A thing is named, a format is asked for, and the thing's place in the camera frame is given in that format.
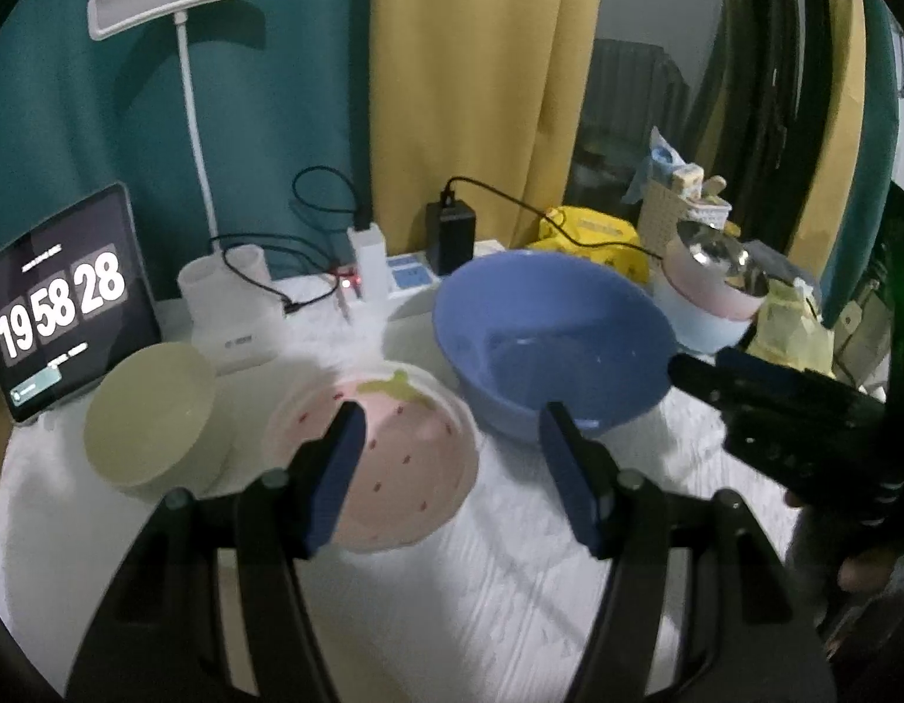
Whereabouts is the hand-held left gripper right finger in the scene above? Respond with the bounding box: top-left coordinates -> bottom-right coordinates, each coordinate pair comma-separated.
538,401 -> 837,703

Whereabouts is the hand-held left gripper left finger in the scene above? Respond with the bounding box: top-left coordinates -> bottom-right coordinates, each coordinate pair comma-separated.
65,401 -> 369,703

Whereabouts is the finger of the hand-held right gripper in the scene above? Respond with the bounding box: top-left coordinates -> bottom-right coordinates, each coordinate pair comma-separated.
715,346 -> 888,407
667,353 -> 753,411

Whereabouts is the pink strawberry bowl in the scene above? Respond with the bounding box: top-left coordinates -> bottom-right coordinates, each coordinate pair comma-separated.
261,362 -> 480,554

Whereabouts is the large blue bowl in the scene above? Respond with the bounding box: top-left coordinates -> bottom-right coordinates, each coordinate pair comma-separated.
432,249 -> 680,444

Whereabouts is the cream bowl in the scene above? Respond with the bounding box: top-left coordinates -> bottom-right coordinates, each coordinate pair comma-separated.
83,342 -> 237,503

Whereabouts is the person's right hand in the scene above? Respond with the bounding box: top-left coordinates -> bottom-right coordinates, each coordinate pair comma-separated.
836,549 -> 904,596

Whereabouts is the yellow tissue box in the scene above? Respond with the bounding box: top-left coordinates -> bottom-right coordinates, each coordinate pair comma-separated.
748,278 -> 837,378

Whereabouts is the light blue bowl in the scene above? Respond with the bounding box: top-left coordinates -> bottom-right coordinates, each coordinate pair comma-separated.
651,278 -> 760,354

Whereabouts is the pink steel-lined bowl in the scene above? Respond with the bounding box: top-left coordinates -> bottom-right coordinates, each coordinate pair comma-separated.
660,220 -> 771,319

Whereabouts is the white textured tablecloth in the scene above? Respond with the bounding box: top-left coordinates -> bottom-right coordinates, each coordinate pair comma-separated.
0,274 -> 811,697

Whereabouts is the yellow packet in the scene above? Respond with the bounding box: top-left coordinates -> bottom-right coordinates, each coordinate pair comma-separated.
526,205 -> 654,286

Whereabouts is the blue snack bag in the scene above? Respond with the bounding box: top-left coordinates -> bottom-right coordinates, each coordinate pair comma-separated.
623,126 -> 705,202

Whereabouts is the white power adapter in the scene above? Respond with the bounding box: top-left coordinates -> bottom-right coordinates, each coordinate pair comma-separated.
347,221 -> 390,301

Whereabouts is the teal curtain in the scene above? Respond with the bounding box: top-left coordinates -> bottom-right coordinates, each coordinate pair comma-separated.
0,0 -> 380,301
821,0 -> 903,323

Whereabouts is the black charger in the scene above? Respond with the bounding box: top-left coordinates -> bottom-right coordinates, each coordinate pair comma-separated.
424,199 -> 476,275

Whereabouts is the yellow curtain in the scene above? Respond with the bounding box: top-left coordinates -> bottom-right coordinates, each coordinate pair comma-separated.
789,0 -> 867,272
369,0 -> 608,250

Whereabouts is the tablet with clock display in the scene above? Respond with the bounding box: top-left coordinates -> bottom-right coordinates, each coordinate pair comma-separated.
0,182 -> 163,426

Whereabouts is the dark glass door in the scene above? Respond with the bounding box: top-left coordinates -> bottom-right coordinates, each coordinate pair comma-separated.
561,0 -> 826,250

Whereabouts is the black lamp cable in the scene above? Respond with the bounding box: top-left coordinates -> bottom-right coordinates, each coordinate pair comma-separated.
210,233 -> 344,318

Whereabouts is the black charger cable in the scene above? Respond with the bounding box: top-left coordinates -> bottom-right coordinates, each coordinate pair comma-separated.
441,176 -> 667,262

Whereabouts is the black adapter cable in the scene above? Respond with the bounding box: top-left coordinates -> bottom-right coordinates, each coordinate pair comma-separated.
291,165 -> 370,233

